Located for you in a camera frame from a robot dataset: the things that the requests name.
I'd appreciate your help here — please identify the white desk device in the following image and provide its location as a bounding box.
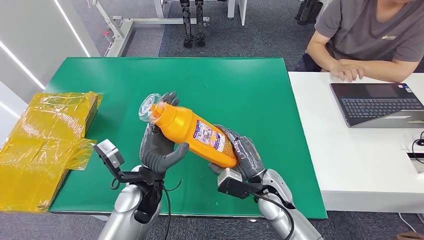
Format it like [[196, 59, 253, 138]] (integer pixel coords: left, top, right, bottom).
[[406, 150, 424, 174]]

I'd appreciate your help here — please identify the black chair base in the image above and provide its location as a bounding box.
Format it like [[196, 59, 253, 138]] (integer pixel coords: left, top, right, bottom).
[[295, 0, 321, 26]]

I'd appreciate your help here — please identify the person's right hand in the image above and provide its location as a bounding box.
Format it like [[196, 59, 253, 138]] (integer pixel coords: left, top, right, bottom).
[[329, 62, 365, 83]]

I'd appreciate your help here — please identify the yellow taped cardboard box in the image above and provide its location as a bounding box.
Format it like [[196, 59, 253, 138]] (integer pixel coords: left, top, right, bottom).
[[0, 91, 104, 213]]

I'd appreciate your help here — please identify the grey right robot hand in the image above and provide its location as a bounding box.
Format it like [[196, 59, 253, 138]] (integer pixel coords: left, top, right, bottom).
[[208, 124, 267, 183]]

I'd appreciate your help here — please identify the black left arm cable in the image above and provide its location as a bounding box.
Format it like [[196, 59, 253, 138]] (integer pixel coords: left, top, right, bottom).
[[161, 179, 183, 240]]

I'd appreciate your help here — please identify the white table leg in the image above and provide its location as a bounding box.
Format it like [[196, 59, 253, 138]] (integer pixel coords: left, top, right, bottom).
[[227, 0, 248, 27]]

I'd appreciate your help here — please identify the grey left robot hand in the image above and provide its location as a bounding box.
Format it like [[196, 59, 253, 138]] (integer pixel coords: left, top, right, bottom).
[[139, 91, 190, 174]]

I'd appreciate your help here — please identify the brown object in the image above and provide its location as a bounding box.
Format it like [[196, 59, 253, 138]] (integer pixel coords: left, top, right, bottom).
[[395, 230, 424, 240]]

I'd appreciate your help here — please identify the white metal frame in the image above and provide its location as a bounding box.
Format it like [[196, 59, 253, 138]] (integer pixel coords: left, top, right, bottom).
[[86, 0, 211, 58]]

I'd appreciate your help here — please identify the white floor cable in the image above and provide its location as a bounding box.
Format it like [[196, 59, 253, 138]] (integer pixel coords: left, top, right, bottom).
[[398, 212, 424, 233]]

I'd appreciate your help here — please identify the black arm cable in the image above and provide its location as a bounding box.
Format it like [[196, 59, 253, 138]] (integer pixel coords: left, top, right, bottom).
[[253, 192, 296, 240], [161, 179, 183, 240]]

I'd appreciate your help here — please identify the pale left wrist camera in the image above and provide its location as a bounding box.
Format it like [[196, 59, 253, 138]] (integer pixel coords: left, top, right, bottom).
[[93, 139, 148, 185]]

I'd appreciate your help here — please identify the person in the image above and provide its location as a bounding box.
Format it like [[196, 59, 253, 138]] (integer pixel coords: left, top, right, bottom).
[[293, 0, 424, 84]]

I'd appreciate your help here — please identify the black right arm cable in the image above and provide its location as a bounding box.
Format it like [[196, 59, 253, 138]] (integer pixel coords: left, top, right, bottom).
[[253, 192, 296, 240]]

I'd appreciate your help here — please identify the black desk cable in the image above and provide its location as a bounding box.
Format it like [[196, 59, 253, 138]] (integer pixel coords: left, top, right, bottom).
[[411, 130, 424, 165]]

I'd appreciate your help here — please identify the orange plastic bottle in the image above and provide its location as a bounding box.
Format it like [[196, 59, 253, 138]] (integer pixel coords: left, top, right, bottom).
[[138, 93, 239, 169]]

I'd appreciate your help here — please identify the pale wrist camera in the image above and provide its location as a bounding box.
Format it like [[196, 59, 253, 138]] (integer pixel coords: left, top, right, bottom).
[[216, 167, 263, 200], [93, 139, 148, 185]]

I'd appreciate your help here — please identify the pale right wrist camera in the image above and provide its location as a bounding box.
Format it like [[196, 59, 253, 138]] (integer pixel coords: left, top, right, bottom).
[[216, 167, 263, 200]]

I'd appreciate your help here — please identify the black robot leg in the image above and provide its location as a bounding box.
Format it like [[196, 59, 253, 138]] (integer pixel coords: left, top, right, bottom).
[[194, 0, 207, 47], [179, 0, 194, 49]]

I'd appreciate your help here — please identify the dark grey laptop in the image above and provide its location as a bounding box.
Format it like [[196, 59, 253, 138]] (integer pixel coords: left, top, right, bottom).
[[329, 82, 424, 129]]

